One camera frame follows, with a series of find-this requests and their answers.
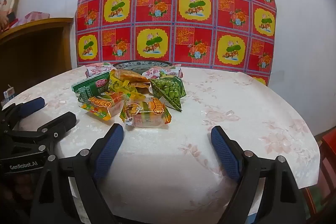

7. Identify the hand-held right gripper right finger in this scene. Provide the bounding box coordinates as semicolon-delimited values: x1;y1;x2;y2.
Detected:
211;126;307;224

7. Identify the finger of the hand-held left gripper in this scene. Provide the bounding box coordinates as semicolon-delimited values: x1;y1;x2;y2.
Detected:
10;112;77;152
2;97;46;130

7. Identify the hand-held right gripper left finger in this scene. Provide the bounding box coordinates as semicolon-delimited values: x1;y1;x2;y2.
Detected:
29;123;124;224

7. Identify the colourful fruit jelly packet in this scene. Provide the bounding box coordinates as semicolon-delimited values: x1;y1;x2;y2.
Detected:
78;91;126;122
119;97;172;130

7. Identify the green pea snack packet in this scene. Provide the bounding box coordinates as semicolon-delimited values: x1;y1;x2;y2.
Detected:
150;76;187;112
71;74;111;103

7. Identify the orange snack packet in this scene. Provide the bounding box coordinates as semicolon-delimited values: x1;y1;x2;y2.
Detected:
115;69;151;84

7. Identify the blue patterned plate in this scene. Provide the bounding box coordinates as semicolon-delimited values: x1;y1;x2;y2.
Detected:
112;60;174;72

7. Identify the small blue white carton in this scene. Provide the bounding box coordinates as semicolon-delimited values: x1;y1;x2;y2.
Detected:
3;85;15;104

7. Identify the brown wooden cabinet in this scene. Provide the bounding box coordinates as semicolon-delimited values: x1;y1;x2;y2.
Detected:
0;17;74;106

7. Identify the pink box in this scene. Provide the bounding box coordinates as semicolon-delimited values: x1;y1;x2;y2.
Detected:
18;11;50;25

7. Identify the red chair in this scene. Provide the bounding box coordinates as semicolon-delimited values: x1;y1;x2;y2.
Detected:
302;127;336;224

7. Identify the red floral printed wall cloth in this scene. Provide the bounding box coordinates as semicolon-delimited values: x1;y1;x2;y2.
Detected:
76;0;277;86

